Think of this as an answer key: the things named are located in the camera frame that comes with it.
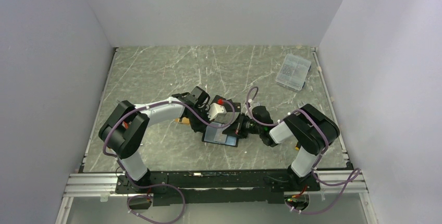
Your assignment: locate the gold card stack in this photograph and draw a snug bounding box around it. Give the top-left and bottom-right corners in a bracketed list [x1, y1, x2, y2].
[175, 117, 190, 125]

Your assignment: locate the black card stack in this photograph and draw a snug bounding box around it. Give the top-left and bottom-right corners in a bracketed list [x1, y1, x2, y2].
[210, 95, 241, 112]

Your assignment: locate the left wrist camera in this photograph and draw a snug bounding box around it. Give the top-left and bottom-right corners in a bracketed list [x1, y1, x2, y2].
[207, 99, 227, 121]

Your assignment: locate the purple cable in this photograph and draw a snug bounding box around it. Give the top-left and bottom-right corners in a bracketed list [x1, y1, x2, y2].
[103, 98, 236, 224]
[245, 86, 362, 216]

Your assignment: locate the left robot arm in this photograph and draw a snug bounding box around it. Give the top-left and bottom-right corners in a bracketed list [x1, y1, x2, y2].
[98, 86, 210, 193]

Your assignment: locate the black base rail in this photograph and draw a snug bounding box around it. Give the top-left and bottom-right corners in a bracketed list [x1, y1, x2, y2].
[115, 169, 321, 206]

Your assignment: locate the clear plastic screw box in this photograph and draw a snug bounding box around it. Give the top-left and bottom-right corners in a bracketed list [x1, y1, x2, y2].
[275, 54, 312, 91]

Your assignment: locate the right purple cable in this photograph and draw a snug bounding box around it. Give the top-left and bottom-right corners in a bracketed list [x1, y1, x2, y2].
[245, 86, 362, 216]

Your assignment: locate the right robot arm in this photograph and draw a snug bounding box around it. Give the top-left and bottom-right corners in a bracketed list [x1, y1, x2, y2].
[223, 104, 340, 190]

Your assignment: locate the black leather card holder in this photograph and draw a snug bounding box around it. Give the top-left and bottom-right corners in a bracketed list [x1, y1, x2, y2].
[202, 126, 238, 147]

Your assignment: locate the single silver card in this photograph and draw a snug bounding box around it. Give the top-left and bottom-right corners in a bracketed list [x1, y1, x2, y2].
[213, 128, 227, 143]

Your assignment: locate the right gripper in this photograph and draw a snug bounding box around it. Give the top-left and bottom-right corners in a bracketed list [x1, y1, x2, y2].
[223, 113, 263, 139]

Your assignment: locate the aluminium frame rail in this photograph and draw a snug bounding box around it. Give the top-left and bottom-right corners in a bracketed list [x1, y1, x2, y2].
[63, 171, 369, 199]

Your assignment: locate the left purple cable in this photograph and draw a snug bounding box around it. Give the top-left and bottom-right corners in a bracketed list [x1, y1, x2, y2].
[103, 98, 236, 224]

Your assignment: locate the silver wrench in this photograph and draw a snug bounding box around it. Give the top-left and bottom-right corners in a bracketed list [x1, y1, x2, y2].
[297, 101, 306, 109]

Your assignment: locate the black yellow screwdriver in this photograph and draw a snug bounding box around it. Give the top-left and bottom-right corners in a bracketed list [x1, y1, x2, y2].
[295, 142, 301, 151]

